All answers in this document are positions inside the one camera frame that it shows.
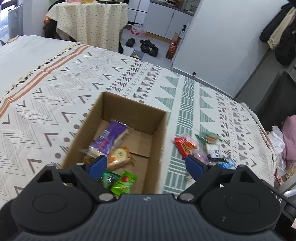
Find purple pastry packet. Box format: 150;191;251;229
191;149;210;165

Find orange sandwich snack packet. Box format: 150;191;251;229
81;147;136;171

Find white black snack packet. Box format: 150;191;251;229
206;143;225;162

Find red snack bar packet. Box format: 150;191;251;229
174;136;193;158

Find pink orange snack packet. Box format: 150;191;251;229
182;135;199;150

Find green snack packet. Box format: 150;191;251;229
98;171;137;197

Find blue snack packet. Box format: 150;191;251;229
218;156;237;170

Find green biscuit packet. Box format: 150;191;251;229
195;132;222;144

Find purple bread snack packet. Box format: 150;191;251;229
89;120;130;156

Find brown cardboard box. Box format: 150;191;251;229
62;92;167;194

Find patterned bed blanket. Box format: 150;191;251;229
1;43;276;204

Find white crumpled cloth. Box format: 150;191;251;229
268;126;287;171

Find pink cloth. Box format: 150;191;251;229
281;115;296;168

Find black chair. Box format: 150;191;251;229
255;71;295;131

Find black slipper single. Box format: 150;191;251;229
125;38;135;48

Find black shoes pile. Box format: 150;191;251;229
140;40;159;57

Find white bed sheet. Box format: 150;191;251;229
0;35;74;96

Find round table with dotted cloth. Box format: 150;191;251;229
46;2;128;52

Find pink water bottle pack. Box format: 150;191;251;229
130;24;146;37

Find white kitchen cabinet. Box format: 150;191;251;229
124;0;194;40

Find hanging coats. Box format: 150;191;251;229
259;2;295;66

